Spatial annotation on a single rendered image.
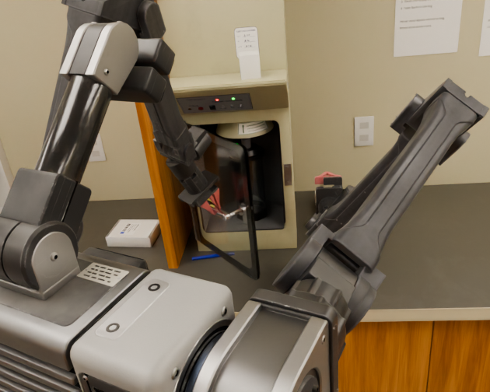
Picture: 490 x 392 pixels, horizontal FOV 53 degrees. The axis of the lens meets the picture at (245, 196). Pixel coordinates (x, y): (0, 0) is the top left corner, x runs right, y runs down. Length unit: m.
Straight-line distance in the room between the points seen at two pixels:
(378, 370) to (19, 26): 1.65
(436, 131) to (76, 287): 0.51
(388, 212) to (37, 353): 0.43
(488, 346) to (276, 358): 1.15
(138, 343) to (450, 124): 0.53
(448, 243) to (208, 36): 0.94
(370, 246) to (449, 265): 0.92
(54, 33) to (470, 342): 1.67
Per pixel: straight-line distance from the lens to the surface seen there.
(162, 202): 1.44
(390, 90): 1.84
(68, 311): 0.50
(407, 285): 1.44
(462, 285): 1.47
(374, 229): 0.63
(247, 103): 1.32
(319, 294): 0.53
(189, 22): 1.35
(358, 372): 1.55
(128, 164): 2.01
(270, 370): 0.43
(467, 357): 1.56
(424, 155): 0.71
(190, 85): 1.27
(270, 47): 1.34
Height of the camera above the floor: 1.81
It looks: 27 degrees down
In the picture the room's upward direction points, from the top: 6 degrees counter-clockwise
